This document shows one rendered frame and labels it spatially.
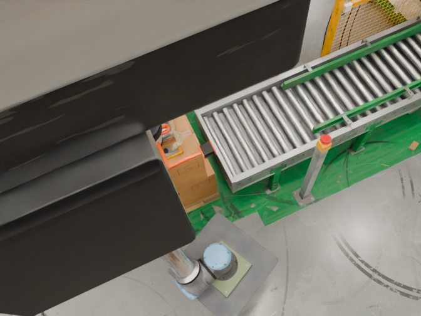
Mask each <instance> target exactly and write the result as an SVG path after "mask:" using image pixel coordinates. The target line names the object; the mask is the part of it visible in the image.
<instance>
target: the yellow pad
mask: <svg viewBox="0 0 421 316"><path fill-rule="evenodd" d="M175 142H176V141H174V142H172V143H170V144H167V145H165V146H163V147H162V149H163V151H164V154H165V156H166V158H167V160H169V159H171V158H173V157H175V156H178V155H180V154H182V153H184V152H183V150H182V148H181V146H180V147H179V148H177V149H176V150H175V151H172V150H171V149H170V146H171V145H172V144H173V143H175Z"/></svg>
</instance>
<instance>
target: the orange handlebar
mask: <svg viewBox="0 0 421 316"><path fill-rule="evenodd" d="M164 128H167V130H164V131H162V133H161V135H164V134H166V133H168V132H170V130H171V127H170V125H168V124H165V125H163V126H162V129H164ZM157 143H158V144H157V147H158V148H159V151H160V153H161V155H162V158H163V160H164V162H165V165H166V166H167V168H169V169H171V168H173V167H176V166H178V165H180V164H183V163H185V162H187V161H189V160H191V159H193V158H196V157H198V156H200V155H202V153H201V151H199V152H196V153H195V154H192V155H190V156H188V157H186V158H183V159H181V160H179V161H177V162H174V163H173V164H169V162H168V160H167V158H166V156H165V154H164V151H163V149H162V147H161V145H160V142H159V141H158V142H157Z"/></svg>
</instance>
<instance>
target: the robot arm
mask: <svg viewBox="0 0 421 316"><path fill-rule="evenodd" d="M160 258H161V259H162V260H163V261H164V262H165V263H166V264H167V265H168V266H169V267H170V268H171V269H172V271H173V272H174V273H175V277H176V281H175V283H176V285H177V286H178V287H179V289H181V291H182V292H183V293H184V294H185V295H186V296H187V297H189V298H190V299H191V300H194V299H196V298H197V297H198V296H199V295H200V294H201V293H202V292H203V291H204V290H205V289H207V288H208V287H209V286H210V285H211V284H212V283H213V282H214V281H215V280H220V281H224V280H228V279H230V278H232V277H233V276H234V275H235V274H236V271H237V269H238V261H237V258H236V256H235V254H234V253H233V252H232V251H230V250H229V248H228V247H227V246H225V245H223V244H222V243H213V244H211V245H209V246H208V247H207V248H206V249H205V251H204V254H203V255H202V256H201V257H200V258H199V259H198V260H195V259H190V258H189V257H188V256H187V254H186V253H185V252H184V251H183V250H182V248H179V249H177V250H174V251H172V252H170V253H168V254H166V255H164V256H161V257H160Z"/></svg>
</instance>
